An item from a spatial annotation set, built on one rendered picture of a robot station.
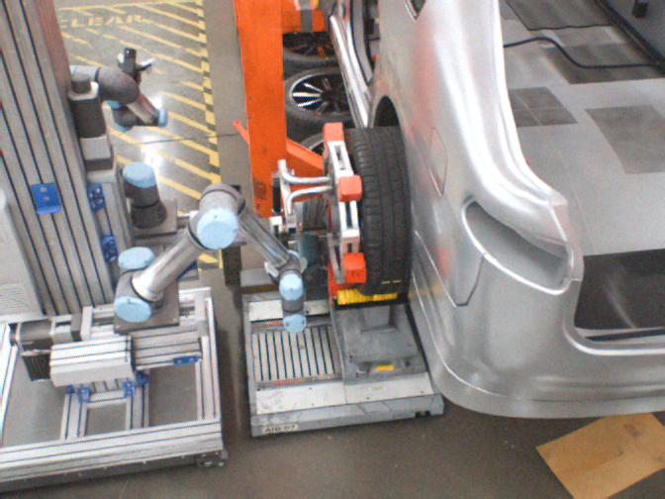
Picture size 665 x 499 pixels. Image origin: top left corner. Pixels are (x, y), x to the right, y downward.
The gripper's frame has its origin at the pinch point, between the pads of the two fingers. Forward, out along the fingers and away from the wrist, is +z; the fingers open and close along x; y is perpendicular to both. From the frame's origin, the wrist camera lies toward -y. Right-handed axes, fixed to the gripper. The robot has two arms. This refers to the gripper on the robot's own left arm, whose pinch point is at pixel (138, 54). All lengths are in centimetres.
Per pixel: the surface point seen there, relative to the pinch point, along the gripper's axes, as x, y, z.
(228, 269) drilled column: 43, 109, -7
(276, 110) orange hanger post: 62, 8, -15
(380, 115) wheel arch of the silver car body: 105, 3, -14
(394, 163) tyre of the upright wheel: 110, -5, -60
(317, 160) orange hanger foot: 81, 38, -2
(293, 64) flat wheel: 54, 67, 145
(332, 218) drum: 91, 25, -59
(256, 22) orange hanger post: 51, -30, -17
